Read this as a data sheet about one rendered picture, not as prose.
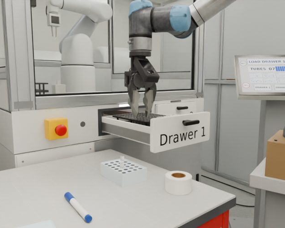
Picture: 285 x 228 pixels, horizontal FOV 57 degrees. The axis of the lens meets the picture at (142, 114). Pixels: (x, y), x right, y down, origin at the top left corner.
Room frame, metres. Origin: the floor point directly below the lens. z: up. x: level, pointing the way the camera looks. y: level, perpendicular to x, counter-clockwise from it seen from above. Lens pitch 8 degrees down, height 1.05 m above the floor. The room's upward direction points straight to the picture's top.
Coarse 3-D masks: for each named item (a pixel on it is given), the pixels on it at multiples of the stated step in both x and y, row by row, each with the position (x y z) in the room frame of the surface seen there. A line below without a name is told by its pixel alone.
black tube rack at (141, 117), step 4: (144, 112) 1.20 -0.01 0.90; (112, 116) 1.09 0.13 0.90; (116, 116) 1.07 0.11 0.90; (120, 116) 1.06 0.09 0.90; (124, 116) 1.06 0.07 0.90; (128, 116) 1.07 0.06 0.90; (132, 116) 1.06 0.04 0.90; (140, 116) 1.06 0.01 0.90; (144, 116) 1.06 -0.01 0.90; (148, 116) 1.06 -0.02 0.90; (152, 116) 1.07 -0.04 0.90; (156, 116) 1.07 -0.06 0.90; (128, 120) 1.14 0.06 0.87; (132, 120) 0.98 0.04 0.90; (136, 120) 0.96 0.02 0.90; (140, 120) 0.96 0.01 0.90; (144, 120) 0.96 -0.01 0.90; (148, 120) 0.96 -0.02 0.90; (140, 124) 1.03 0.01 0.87; (144, 124) 1.03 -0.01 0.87; (148, 124) 1.04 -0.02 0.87
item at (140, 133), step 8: (104, 120) 1.06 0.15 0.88; (112, 120) 1.02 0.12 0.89; (120, 120) 0.99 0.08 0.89; (104, 128) 1.06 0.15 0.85; (112, 128) 1.02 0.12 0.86; (120, 128) 0.97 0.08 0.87; (128, 128) 0.93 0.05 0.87; (136, 128) 0.90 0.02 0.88; (144, 128) 0.87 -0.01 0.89; (120, 136) 0.98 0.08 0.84; (128, 136) 0.93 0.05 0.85; (136, 136) 0.90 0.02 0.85; (144, 136) 0.87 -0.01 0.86
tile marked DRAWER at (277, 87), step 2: (274, 84) 1.51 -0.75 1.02; (276, 84) 1.51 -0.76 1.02; (278, 84) 1.51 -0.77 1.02; (280, 84) 1.51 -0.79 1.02; (282, 84) 1.50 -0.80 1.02; (284, 84) 1.50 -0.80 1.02; (274, 86) 1.50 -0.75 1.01; (276, 86) 1.50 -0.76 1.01; (278, 86) 1.50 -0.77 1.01; (280, 86) 1.50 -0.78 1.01; (282, 86) 1.49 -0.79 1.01; (284, 86) 1.49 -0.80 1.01; (276, 88) 1.49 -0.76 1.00; (278, 88) 1.49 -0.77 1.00; (280, 88) 1.49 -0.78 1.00; (282, 88) 1.49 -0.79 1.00; (284, 88) 1.48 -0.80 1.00; (276, 90) 1.48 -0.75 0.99; (278, 90) 1.48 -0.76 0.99; (280, 90) 1.48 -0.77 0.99; (282, 90) 1.48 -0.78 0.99; (284, 90) 1.48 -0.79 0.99
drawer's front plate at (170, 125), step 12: (156, 120) 0.81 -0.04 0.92; (168, 120) 0.85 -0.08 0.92; (180, 120) 0.89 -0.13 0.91; (204, 120) 0.97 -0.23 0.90; (156, 132) 0.81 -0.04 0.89; (168, 132) 0.85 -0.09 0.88; (180, 132) 0.89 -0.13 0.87; (204, 132) 0.97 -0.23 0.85; (156, 144) 0.81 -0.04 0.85; (168, 144) 0.85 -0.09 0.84; (180, 144) 0.89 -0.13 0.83
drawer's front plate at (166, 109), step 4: (156, 104) 1.27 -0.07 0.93; (160, 104) 1.27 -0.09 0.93; (164, 104) 1.28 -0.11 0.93; (168, 104) 1.30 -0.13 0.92; (172, 104) 1.32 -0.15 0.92; (176, 104) 1.34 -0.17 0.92; (180, 104) 1.36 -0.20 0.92; (184, 104) 1.38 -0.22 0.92; (188, 104) 1.40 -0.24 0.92; (192, 104) 1.42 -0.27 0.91; (156, 108) 1.26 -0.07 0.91; (160, 108) 1.26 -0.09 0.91; (164, 108) 1.28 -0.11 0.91; (168, 108) 1.30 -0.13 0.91; (172, 108) 1.32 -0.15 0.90; (176, 108) 1.34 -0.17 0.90; (188, 108) 1.40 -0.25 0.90; (192, 108) 1.42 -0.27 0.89; (156, 112) 1.26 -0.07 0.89; (160, 112) 1.27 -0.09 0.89; (164, 112) 1.28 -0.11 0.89; (168, 112) 1.30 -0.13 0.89; (172, 112) 1.32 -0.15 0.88; (176, 112) 1.34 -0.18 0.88; (180, 112) 1.36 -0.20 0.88; (184, 112) 1.38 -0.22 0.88; (188, 112) 1.40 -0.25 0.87
